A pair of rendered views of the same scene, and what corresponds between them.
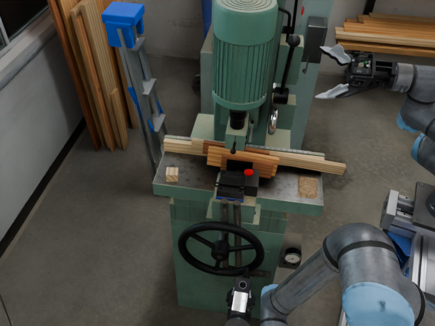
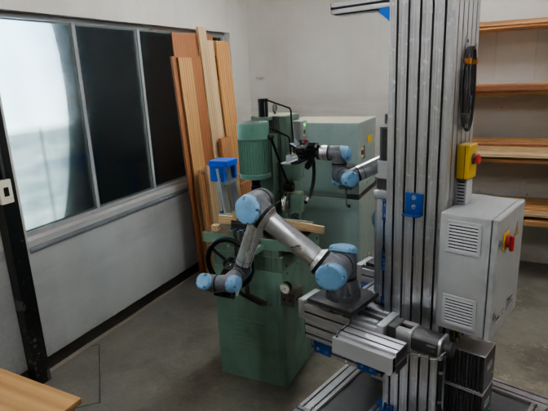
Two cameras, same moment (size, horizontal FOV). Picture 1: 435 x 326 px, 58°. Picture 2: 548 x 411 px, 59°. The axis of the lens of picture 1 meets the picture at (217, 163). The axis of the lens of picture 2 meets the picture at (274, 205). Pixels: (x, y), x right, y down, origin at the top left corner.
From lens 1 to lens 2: 174 cm
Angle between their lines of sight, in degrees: 33
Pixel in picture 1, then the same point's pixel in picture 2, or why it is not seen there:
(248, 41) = (249, 138)
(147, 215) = not seen: hidden behind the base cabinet
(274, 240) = (277, 280)
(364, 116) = not seen: hidden behind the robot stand
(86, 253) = (167, 336)
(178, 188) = (217, 234)
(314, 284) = (248, 233)
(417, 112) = (334, 170)
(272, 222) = (273, 262)
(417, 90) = (330, 156)
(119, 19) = (218, 163)
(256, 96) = (259, 172)
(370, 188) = not seen: hidden behind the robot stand
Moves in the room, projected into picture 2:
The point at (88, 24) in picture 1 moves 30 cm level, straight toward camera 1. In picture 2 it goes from (207, 179) to (203, 187)
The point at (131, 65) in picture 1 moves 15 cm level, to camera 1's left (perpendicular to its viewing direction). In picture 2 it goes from (222, 193) to (203, 192)
